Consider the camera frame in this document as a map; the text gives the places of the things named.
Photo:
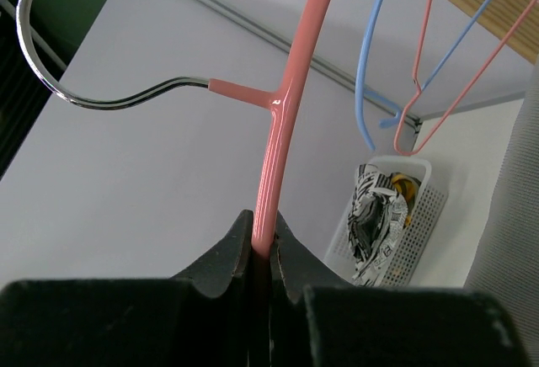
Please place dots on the blue hanger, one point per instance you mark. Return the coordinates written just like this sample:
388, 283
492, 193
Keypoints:
454, 50

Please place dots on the black white printed cloth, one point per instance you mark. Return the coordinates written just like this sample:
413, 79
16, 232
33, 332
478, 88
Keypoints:
375, 223

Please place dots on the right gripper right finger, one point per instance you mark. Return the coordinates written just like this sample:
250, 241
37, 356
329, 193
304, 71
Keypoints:
318, 319

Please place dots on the pink trouser hanger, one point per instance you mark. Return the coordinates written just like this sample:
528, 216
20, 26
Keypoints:
283, 104

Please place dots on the pink wire hanger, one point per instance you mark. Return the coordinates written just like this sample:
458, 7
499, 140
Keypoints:
405, 132

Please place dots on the yellow cloth in basket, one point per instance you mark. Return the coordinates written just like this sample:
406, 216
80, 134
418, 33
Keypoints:
408, 187

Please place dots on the white plastic basket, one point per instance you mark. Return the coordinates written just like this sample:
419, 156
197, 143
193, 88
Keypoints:
408, 248

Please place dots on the grey trousers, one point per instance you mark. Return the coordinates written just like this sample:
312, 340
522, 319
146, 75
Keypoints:
506, 262

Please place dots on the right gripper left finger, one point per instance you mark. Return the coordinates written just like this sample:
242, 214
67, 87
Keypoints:
194, 318

